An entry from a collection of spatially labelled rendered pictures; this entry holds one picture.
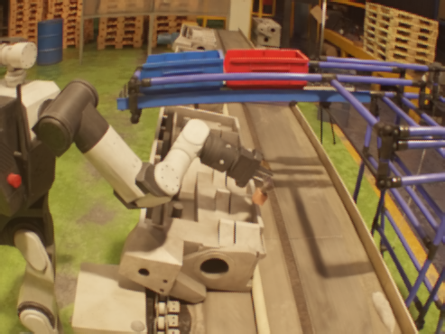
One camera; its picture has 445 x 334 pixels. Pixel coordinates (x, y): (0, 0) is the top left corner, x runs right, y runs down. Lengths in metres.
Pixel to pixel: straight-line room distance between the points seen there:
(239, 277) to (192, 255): 0.16
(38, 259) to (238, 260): 0.59
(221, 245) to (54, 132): 0.60
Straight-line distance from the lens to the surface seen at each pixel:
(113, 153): 0.91
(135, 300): 1.21
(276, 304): 1.30
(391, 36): 6.73
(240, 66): 1.50
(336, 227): 1.70
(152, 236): 1.14
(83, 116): 0.88
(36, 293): 1.35
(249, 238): 1.24
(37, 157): 1.00
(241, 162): 1.24
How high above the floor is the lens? 1.66
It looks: 26 degrees down
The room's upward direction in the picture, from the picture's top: 4 degrees clockwise
